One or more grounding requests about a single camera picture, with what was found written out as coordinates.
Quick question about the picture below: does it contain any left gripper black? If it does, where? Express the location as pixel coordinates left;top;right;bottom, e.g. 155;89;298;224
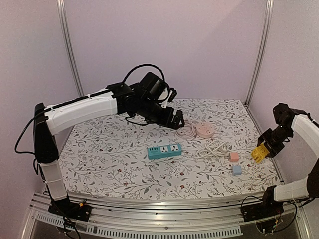
138;98;185;130

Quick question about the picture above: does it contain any yellow cube socket adapter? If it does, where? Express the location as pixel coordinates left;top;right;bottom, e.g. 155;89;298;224
251;144;270;164

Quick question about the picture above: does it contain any teal power strip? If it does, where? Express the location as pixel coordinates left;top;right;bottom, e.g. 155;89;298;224
147;144;182;160

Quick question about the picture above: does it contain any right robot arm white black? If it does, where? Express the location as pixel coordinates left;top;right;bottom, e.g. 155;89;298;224
251;103;319;217

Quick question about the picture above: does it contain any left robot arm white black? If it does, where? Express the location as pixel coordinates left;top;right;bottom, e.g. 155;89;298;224
33;72;184;216

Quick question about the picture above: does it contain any pink round power strip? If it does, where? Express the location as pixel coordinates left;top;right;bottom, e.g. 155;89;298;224
195;122;215;138

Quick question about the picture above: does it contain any pink charger cube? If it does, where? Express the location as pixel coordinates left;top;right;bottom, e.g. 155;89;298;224
228;152;240;162

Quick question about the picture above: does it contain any blue charger cube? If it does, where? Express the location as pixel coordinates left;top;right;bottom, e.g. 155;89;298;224
231;165;242;176

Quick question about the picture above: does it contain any floral table mat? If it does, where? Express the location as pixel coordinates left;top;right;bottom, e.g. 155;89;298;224
59;99;280;200

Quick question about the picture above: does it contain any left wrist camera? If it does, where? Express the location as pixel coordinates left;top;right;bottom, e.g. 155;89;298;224
158;88;177;108

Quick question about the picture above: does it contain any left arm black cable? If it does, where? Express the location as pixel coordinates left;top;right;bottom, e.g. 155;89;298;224
123;64;167;124

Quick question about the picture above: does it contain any white power strip cable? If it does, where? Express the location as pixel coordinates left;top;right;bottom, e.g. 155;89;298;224
182;139;230;158

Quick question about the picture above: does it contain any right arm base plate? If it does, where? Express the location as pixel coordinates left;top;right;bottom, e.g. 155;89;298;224
240;202;284;222

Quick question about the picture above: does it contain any aluminium front rail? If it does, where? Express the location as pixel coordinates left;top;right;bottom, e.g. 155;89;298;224
21;193;311;239

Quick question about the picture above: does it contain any right aluminium corner post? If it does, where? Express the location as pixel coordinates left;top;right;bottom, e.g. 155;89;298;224
244;0;274;107

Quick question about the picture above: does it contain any aluminium corner post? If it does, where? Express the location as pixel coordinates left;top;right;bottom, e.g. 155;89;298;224
244;0;274;107
56;0;84;96

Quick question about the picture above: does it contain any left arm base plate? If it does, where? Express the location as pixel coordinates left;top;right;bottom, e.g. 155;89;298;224
48;197;92;222

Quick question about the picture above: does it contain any left aluminium corner post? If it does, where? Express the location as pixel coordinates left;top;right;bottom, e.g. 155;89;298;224
56;0;84;96

